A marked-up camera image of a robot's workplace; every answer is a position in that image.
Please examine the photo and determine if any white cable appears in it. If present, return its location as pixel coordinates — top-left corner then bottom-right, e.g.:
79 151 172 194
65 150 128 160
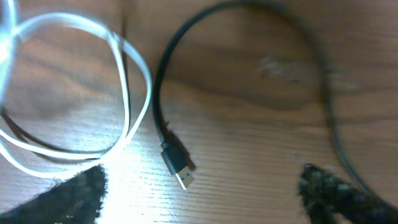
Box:
0 0 153 180

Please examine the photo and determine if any black cable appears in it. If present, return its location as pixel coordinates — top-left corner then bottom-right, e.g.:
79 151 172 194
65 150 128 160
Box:
151 0 374 194

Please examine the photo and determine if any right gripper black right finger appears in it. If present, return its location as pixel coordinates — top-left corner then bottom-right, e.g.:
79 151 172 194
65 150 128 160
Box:
298 163 397 224

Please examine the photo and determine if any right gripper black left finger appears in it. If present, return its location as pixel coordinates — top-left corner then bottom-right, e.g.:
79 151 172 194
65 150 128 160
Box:
1 166 107 224

